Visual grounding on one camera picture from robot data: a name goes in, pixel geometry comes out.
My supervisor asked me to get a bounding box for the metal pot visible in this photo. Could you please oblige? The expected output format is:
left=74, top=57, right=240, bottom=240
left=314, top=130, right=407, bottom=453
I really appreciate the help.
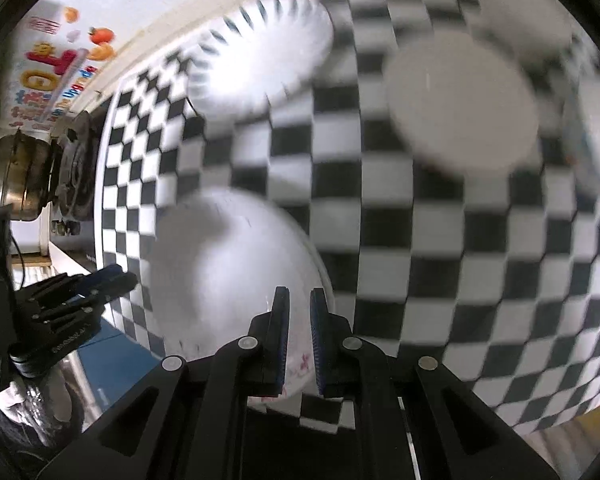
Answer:
left=0, top=129, right=57, bottom=223

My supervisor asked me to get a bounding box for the black plastic bag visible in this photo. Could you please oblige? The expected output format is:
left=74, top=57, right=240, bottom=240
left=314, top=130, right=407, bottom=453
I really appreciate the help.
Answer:
left=0, top=360, right=87, bottom=467

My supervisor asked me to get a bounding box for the white plate at top right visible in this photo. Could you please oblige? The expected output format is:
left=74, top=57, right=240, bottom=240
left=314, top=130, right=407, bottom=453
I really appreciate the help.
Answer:
left=475, top=0, right=577, bottom=51

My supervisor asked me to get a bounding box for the colourful wall sticker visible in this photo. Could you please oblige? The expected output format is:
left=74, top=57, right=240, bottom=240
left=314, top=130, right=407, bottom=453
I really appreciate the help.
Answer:
left=7, top=5, right=118, bottom=132

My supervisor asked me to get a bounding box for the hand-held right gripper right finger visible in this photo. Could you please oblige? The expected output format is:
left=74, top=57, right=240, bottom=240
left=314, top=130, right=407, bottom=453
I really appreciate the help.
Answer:
left=310, top=288, right=561, bottom=480

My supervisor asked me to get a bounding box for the white plate blue petal pattern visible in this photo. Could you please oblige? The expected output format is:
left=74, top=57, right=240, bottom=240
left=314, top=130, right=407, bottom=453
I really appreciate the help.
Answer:
left=384, top=30, right=540, bottom=175

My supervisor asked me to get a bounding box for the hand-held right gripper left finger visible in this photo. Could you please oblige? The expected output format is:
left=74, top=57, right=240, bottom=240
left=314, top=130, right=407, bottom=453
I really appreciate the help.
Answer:
left=37, top=286, right=291, bottom=480

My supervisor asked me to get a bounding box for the white bowl dark rim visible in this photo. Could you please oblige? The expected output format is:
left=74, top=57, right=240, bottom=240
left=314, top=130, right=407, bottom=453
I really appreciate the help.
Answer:
left=562, top=72, right=600, bottom=196

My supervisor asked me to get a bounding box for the black white checkered tablecloth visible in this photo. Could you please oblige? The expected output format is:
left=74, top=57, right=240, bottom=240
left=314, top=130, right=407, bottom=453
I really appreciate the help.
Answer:
left=94, top=0, right=600, bottom=433

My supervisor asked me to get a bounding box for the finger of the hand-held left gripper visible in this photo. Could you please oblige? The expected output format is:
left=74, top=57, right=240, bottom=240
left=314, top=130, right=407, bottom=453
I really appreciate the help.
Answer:
left=22, top=263, right=126, bottom=306
left=30, top=271, right=140, bottom=331

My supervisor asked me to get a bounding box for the large white plate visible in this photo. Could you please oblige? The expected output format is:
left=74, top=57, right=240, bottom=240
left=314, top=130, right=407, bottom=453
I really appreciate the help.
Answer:
left=147, top=187, right=337, bottom=401

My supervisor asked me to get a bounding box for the black gas stove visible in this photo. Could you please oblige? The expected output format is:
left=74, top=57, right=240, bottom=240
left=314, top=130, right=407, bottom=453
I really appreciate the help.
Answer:
left=50, top=109, right=105, bottom=239

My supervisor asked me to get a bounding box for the blue striped white plate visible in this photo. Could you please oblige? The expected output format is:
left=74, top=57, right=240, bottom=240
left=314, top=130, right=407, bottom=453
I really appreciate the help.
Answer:
left=186, top=0, right=335, bottom=122

